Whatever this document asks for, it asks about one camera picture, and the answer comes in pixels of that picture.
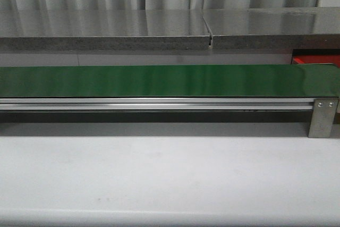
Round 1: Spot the green conveyor belt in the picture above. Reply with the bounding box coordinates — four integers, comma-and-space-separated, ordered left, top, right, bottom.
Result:
1, 64, 339, 98

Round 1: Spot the red plastic tray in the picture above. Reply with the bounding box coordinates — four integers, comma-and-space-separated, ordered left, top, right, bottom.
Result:
292, 55, 340, 68

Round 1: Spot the grey stone counter slab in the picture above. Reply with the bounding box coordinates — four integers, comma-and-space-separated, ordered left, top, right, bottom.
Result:
1, 10, 210, 52

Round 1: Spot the right grey stone slab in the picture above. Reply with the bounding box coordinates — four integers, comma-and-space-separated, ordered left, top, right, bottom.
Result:
203, 7, 339, 50

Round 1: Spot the steel conveyor support bracket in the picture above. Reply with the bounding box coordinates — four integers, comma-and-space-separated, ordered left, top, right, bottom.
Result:
308, 98, 338, 138

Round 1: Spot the aluminium conveyor frame rail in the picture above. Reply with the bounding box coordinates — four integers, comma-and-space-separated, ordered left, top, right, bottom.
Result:
1, 97, 315, 111

